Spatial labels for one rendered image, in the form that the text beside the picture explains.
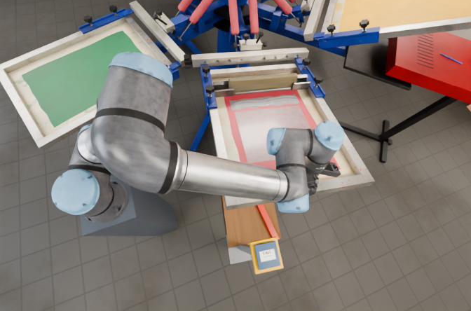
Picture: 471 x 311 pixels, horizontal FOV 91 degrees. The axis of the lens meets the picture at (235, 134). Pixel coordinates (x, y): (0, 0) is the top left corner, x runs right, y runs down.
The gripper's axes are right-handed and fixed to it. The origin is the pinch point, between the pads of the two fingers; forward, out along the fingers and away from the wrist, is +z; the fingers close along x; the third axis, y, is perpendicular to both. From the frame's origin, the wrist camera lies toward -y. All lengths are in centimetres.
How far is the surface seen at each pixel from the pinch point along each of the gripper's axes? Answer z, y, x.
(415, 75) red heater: 2, -98, -60
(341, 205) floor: 123, -86, -29
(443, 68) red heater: -1, -116, -61
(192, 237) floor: 124, 50, -25
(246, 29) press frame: -8, -2, -106
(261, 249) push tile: 33.0, 13.9, 10.8
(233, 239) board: 124, 18, -18
